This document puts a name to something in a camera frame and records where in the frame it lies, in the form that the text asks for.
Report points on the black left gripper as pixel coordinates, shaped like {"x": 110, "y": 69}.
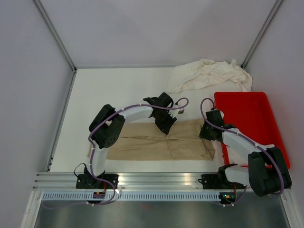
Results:
{"x": 165, "y": 127}

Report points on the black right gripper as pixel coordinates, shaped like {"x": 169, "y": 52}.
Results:
{"x": 203, "y": 134}

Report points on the beige t shirt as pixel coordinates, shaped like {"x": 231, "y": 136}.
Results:
{"x": 145, "y": 142}

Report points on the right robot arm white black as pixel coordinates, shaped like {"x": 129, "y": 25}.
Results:
{"x": 266, "y": 171}

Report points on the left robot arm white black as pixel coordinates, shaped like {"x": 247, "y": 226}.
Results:
{"x": 108, "y": 124}

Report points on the white folded cloth in bin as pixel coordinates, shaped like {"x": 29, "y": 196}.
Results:
{"x": 240, "y": 157}

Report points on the red plastic bin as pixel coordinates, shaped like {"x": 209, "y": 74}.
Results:
{"x": 251, "y": 113}

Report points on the cream white t shirt pile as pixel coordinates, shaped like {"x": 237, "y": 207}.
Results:
{"x": 204, "y": 73}

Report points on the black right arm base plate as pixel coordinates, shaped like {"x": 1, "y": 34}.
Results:
{"x": 217, "y": 182}

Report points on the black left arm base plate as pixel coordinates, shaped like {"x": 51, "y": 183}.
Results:
{"x": 88, "y": 182}

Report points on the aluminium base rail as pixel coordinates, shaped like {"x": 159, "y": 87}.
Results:
{"x": 144, "y": 181}

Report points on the white slotted cable duct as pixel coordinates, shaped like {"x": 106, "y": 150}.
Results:
{"x": 132, "y": 196}

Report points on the right aluminium frame post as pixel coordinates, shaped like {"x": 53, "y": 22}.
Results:
{"x": 269, "y": 19}

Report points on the aluminium frame post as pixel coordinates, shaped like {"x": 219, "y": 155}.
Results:
{"x": 51, "y": 28}
{"x": 269, "y": 19}

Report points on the left aluminium frame post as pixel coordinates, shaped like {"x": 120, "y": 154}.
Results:
{"x": 51, "y": 28}

